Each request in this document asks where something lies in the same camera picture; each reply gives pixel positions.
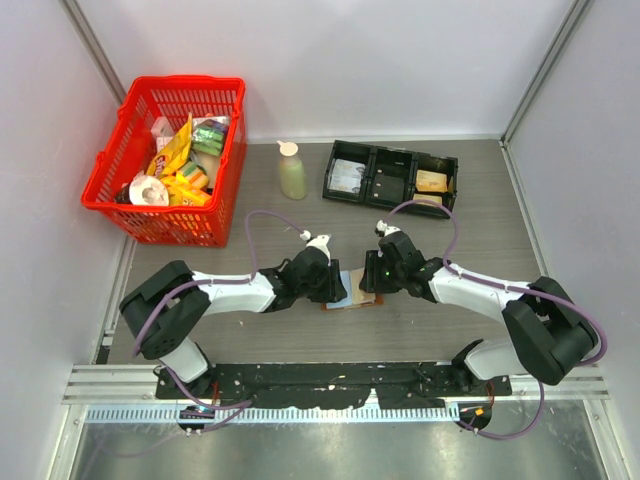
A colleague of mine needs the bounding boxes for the brown leather card holder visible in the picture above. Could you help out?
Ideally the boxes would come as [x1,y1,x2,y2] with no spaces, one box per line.
[321,268,384,311]

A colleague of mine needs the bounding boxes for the pale gold credit card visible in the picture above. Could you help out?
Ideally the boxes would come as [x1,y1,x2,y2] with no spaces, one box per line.
[349,268,376,306]

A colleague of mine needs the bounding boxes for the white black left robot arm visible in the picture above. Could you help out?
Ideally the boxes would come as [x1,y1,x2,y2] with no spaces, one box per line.
[119,246,348,398]

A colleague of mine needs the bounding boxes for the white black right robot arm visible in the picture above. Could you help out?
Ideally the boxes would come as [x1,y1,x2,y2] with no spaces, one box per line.
[360,228,600,395]

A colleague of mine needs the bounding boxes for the gold card stack in tray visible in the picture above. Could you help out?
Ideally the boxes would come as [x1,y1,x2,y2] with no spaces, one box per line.
[415,169,448,193]

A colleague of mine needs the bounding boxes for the white card stack in tray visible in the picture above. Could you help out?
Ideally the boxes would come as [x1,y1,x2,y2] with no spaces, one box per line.
[328,159,366,194]

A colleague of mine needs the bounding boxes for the black three-compartment tray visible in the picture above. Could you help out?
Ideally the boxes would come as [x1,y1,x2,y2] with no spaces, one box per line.
[322,140,458,218]

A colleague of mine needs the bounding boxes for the green liquid squeeze bottle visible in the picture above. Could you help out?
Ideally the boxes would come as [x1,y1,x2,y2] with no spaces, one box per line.
[277,140,307,200]

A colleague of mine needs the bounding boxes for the yellow boxed snack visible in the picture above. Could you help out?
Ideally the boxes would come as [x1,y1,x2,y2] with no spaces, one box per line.
[161,176,212,207]

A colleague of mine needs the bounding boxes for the green sponge pack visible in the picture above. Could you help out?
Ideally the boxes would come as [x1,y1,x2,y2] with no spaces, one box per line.
[192,124,225,156]

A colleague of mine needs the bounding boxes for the yellow snack bag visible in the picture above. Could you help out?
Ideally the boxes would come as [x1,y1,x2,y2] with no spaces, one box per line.
[146,115,193,179]

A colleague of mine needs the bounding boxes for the white tape roll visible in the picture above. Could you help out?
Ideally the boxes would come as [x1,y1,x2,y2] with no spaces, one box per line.
[127,174,169,207]

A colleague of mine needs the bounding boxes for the red plastic shopping basket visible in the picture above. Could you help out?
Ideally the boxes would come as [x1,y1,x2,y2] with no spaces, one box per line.
[81,75,247,248]

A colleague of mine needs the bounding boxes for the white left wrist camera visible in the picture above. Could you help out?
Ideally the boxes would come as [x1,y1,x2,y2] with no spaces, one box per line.
[299,230,331,260]

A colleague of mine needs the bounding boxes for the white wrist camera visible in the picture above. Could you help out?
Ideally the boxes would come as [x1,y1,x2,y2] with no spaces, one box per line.
[299,230,331,260]
[374,220,401,238]

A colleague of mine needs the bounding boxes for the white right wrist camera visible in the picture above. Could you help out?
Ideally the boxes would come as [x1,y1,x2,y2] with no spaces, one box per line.
[374,220,401,238]

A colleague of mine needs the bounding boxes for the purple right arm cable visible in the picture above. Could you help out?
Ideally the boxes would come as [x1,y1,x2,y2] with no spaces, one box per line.
[375,199,610,441]

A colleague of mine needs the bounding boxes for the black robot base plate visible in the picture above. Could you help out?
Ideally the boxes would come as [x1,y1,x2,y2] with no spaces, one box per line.
[185,362,512,410]

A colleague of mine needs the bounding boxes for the aluminium front rail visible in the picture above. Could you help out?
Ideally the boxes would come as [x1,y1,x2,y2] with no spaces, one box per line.
[63,362,608,433]

